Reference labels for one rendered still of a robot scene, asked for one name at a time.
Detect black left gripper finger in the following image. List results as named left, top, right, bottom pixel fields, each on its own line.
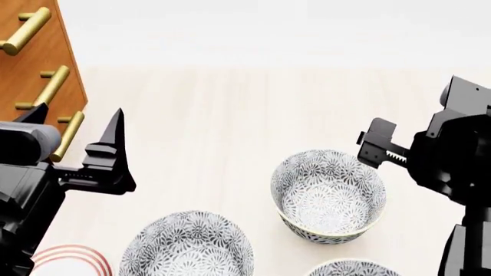
left=14, top=101, right=50, bottom=125
left=81, top=107, right=137, bottom=193

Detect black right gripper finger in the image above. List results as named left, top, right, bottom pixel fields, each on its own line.
left=356, top=117, right=399, bottom=169

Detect black white floral bowl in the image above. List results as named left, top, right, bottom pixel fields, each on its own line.
left=118, top=209, right=255, bottom=276
left=305, top=258, right=402, bottom=276
left=270, top=149, right=388, bottom=245

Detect wooden drawer cabinet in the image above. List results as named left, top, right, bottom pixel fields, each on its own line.
left=0, top=0, right=89, bottom=127

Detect white plate red rings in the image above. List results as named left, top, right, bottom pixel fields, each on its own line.
left=28, top=244, right=114, bottom=276

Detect grey left gripper camera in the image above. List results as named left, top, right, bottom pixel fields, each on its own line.
left=0, top=120, right=63, bottom=166

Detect gold bar drawer handle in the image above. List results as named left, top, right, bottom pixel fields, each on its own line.
left=15, top=64, right=71, bottom=111
left=0, top=6, right=52, bottom=57
left=49, top=110, right=86, bottom=163

